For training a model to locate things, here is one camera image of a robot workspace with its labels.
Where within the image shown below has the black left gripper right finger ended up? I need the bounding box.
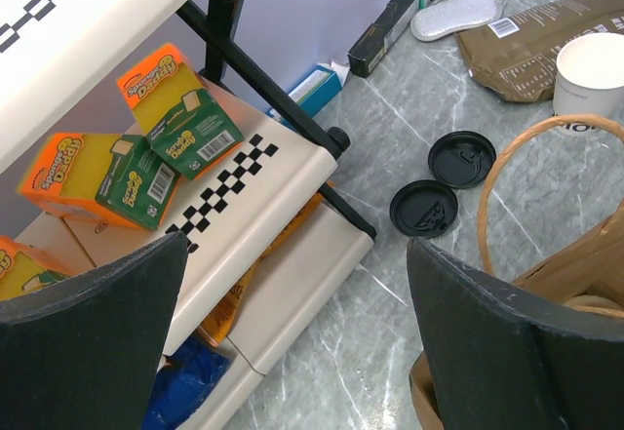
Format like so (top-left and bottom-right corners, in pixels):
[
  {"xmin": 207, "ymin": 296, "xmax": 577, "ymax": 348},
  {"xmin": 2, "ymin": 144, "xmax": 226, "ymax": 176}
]
[{"xmin": 407, "ymin": 239, "xmax": 623, "ymax": 429}]

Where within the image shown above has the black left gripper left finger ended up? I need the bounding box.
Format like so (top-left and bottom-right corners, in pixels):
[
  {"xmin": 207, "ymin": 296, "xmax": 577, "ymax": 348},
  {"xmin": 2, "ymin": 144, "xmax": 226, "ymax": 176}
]
[{"xmin": 1, "ymin": 231, "xmax": 188, "ymax": 429}]

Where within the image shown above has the brown green paper bag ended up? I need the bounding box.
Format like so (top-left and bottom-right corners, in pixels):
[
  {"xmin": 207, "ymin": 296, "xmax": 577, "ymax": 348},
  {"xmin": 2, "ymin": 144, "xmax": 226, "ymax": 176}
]
[{"xmin": 408, "ymin": 113, "xmax": 624, "ymax": 430}]

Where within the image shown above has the brown kraft coffee pouch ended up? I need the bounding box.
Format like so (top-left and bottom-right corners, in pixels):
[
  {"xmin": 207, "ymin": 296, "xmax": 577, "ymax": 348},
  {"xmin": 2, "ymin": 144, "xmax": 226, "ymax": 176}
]
[{"xmin": 455, "ymin": 0, "xmax": 623, "ymax": 103}]

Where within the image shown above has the blue snack bag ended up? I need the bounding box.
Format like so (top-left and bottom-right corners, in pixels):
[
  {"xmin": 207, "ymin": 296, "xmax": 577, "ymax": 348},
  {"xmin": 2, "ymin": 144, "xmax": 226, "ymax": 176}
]
[{"xmin": 141, "ymin": 336, "xmax": 231, "ymax": 430}]

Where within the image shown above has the green yellow carton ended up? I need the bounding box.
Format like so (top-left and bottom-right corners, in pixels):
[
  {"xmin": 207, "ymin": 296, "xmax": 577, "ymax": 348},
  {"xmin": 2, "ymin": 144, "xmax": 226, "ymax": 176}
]
[
  {"xmin": 17, "ymin": 133, "xmax": 179, "ymax": 231},
  {"xmin": 116, "ymin": 43, "xmax": 244, "ymax": 179},
  {"xmin": 1, "ymin": 236, "xmax": 73, "ymax": 300}
]

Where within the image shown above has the orange snack bag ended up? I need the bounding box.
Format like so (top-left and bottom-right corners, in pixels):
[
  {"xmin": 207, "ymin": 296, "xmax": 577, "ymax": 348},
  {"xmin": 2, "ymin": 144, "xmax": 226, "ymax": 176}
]
[{"xmin": 197, "ymin": 191, "xmax": 324, "ymax": 347}]

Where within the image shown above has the black cup lid stack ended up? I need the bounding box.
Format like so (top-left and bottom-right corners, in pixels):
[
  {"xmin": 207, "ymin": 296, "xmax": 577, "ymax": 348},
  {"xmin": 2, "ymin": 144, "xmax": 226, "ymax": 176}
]
[{"xmin": 389, "ymin": 179, "xmax": 458, "ymax": 239}]

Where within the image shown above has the beige three-tier shelf rack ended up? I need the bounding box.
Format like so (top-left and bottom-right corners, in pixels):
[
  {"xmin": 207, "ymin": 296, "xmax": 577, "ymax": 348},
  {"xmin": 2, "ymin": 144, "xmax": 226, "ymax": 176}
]
[{"xmin": 0, "ymin": 0, "xmax": 379, "ymax": 430}]

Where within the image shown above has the blue flat box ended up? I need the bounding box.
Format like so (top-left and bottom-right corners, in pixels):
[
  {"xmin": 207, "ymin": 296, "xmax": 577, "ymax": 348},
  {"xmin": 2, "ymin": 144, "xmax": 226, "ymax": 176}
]
[{"xmin": 288, "ymin": 60, "xmax": 349, "ymax": 117}]

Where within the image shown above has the white oval pouch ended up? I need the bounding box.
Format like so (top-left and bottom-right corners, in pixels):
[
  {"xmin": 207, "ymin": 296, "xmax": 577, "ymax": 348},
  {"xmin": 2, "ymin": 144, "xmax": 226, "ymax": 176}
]
[{"xmin": 409, "ymin": 0, "xmax": 507, "ymax": 42}]

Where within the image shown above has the black flat box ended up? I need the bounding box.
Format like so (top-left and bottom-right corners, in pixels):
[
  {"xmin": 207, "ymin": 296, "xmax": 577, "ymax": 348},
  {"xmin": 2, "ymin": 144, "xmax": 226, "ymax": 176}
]
[{"xmin": 347, "ymin": 0, "xmax": 419, "ymax": 78}]

